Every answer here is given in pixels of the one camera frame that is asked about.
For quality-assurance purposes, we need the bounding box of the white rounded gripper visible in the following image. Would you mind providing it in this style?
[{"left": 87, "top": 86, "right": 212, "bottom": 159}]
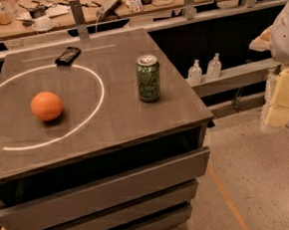
[{"left": 249, "top": 0, "right": 289, "bottom": 132}]

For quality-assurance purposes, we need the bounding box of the green soda can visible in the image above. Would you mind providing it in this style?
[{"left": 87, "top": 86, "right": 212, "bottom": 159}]
[{"left": 136, "top": 54, "right": 160, "bottom": 102}]

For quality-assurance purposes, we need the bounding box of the grey metal shelf beam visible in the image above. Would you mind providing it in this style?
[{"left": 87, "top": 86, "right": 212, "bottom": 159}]
[{"left": 186, "top": 58, "right": 281, "bottom": 98}]

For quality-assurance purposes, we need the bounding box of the clear sanitizer bottle right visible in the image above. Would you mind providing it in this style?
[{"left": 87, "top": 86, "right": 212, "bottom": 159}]
[{"left": 207, "top": 53, "right": 221, "bottom": 78}]

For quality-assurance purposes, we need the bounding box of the clear sanitizer bottle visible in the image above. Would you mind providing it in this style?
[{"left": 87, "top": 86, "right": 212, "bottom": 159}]
[
  {"left": 207, "top": 53, "right": 221, "bottom": 78},
  {"left": 187, "top": 59, "right": 202, "bottom": 85}
]

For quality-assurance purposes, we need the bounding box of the clear sanitizer bottle left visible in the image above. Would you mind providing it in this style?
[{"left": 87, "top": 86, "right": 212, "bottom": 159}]
[{"left": 187, "top": 59, "right": 202, "bottom": 85}]

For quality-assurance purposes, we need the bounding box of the white power strip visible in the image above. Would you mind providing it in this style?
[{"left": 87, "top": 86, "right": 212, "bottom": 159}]
[{"left": 96, "top": 0, "right": 122, "bottom": 20}]

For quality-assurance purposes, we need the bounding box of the grey drawer cabinet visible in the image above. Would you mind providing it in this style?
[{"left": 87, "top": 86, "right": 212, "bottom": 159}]
[{"left": 0, "top": 29, "right": 211, "bottom": 230}]

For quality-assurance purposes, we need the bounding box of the black snack bar wrapper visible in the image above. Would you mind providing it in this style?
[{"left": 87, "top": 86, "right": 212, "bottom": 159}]
[{"left": 55, "top": 47, "right": 82, "bottom": 67}]

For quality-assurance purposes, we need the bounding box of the orange fruit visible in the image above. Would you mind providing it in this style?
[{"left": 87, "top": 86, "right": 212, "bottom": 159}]
[{"left": 31, "top": 92, "right": 63, "bottom": 121}]

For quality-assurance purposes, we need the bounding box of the white bowl on desk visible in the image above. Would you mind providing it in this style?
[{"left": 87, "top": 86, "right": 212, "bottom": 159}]
[{"left": 32, "top": 17, "right": 56, "bottom": 32}]

